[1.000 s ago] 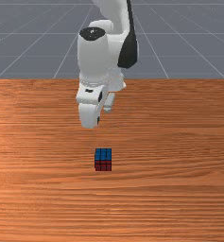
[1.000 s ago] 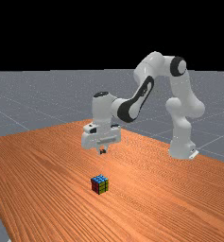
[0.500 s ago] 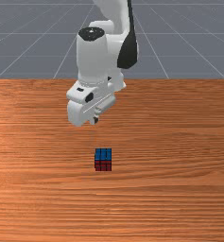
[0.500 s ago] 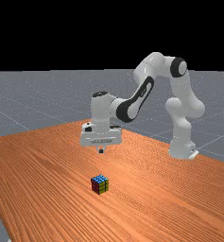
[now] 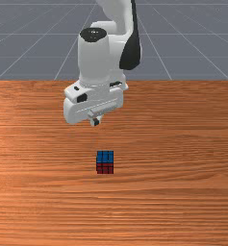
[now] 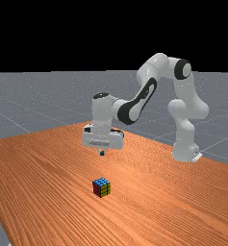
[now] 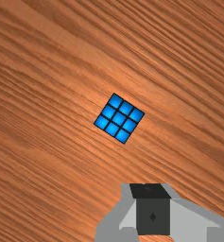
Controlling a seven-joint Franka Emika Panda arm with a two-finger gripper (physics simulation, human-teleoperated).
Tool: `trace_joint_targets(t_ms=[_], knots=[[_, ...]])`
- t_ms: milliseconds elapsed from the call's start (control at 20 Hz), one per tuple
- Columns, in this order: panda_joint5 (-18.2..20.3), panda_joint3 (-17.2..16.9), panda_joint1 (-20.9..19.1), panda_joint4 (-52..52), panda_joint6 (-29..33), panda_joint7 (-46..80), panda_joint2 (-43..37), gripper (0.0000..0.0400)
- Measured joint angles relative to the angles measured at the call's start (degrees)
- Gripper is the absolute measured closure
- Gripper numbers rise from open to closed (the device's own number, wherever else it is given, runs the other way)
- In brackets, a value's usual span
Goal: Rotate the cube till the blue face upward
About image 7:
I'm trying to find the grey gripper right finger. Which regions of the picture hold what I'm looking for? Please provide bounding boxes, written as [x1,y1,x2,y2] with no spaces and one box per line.
[150,182,224,242]

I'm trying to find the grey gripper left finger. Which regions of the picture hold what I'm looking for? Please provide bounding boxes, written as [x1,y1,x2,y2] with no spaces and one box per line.
[94,182,154,242]

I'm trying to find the many-coloured puzzle cube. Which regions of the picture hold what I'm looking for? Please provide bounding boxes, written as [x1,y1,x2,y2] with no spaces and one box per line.
[93,92,146,146]

